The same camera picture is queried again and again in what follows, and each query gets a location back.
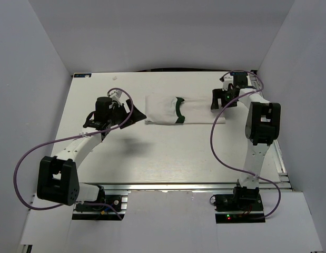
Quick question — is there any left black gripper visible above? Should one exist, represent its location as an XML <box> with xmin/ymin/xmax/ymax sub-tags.
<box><xmin>107</xmin><ymin>99</ymin><xmax>146</xmax><ymax>129</ymax></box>

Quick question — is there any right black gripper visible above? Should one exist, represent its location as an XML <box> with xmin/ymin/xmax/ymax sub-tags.
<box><xmin>210</xmin><ymin>87</ymin><xmax>237</xmax><ymax>110</ymax></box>

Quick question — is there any white green raglan t-shirt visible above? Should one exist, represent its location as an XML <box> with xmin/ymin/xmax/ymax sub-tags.
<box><xmin>145</xmin><ymin>95</ymin><xmax>225</xmax><ymax>125</ymax></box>

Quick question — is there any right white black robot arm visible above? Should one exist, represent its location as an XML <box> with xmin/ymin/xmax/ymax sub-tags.
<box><xmin>211</xmin><ymin>71</ymin><xmax>281</xmax><ymax>212</ymax></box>

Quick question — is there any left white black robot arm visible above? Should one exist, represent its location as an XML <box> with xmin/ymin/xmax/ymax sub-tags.
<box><xmin>36</xmin><ymin>96</ymin><xmax>146</xmax><ymax>210</ymax></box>

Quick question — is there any right blue table label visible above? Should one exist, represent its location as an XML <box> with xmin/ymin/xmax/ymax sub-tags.
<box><xmin>230</xmin><ymin>71</ymin><xmax>248</xmax><ymax>76</ymax></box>

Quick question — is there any blue table label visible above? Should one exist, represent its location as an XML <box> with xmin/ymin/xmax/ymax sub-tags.
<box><xmin>230</xmin><ymin>71</ymin><xmax>248</xmax><ymax>76</ymax></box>
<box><xmin>73</xmin><ymin>73</ymin><xmax>92</xmax><ymax>78</ymax></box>

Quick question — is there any left blue table label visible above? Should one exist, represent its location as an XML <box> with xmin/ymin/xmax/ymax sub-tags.
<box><xmin>73</xmin><ymin>73</ymin><xmax>92</xmax><ymax>78</ymax></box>

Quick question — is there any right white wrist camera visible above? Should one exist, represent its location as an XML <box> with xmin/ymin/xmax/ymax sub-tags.
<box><xmin>220</xmin><ymin>76</ymin><xmax>233</xmax><ymax>91</ymax></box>

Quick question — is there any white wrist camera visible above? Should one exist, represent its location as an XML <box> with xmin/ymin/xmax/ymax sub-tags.
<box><xmin>107</xmin><ymin>89</ymin><xmax>123</xmax><ymax>105</ymax></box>
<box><xmin>220</xmin><ymin>76</ymin><xmax>233</xmax><ymax>91</ymax></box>

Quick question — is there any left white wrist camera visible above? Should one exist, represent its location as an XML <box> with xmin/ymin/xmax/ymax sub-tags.
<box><xmin>107</xmin><ymin>89</ymin><xmax>123</xmax><ymax>105</ymax></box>

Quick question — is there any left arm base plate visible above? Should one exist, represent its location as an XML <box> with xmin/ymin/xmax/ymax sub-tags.
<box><xmin>72</xmin><ymin>194</ymin><xmax>127</xmax><ymax>221</ymax></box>

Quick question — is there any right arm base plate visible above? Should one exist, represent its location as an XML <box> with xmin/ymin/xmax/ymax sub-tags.
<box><xmin>210</xmin><ymin>194</ymin><xmax>265</xmax><ymax>224</ymax></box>

